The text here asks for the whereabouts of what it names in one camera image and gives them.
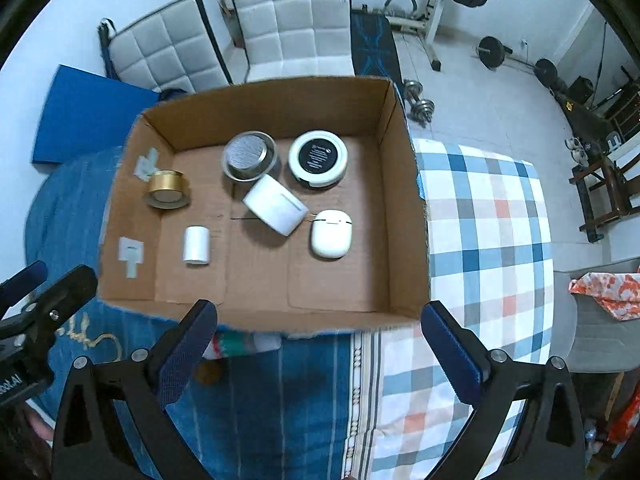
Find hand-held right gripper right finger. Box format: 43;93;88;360
421;300;586;480

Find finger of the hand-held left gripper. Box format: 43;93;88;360
0;265;98;343
0;260;48;308

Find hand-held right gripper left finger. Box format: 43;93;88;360
52;299;219;480

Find small white cylindrical cap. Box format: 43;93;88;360
182;226;210;266

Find cardboard box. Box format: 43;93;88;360
97;75;432;333

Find white earbuds case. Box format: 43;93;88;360
310;209;353;260

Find white cylindrical jar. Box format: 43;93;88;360
242;175;308;237

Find metal tin with perforated lid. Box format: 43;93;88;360
221;131;279;182

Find white jar with black lid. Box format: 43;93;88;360
288;131;349;190

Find person's left hand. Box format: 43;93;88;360
27;407;57;443

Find blue striped blanket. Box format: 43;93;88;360
25;147;386;480

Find checkered bed sheet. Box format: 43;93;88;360
345;137;557;480

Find grey upholstered chair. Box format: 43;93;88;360
552;265;640;373

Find orange patterned cloth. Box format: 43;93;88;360
568;271;640;321

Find blue foam mat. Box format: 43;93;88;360
32;64;161;165

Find orange plastic bag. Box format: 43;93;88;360
607;395;640;443

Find dark wooden chair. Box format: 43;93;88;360
569;150;640;243

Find white quilted chair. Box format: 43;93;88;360
99;0;233;93
227;0;357;83

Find dark exercise bench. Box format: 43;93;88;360
555;90;616;136

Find small black box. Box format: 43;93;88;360
567;76;593;103

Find short barbell with black plates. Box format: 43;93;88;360
475;36;558;86

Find black bench pad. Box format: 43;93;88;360
350;10;401;81

